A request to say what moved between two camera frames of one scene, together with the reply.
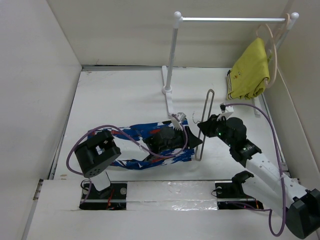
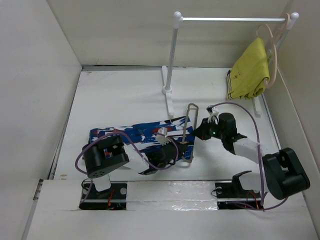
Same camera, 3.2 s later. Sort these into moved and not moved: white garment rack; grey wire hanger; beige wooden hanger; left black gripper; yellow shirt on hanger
Moved: grey wire hanger; left black gripper
Not moved: white garment rack; yellow shirt on hanger; beige wooden hanger
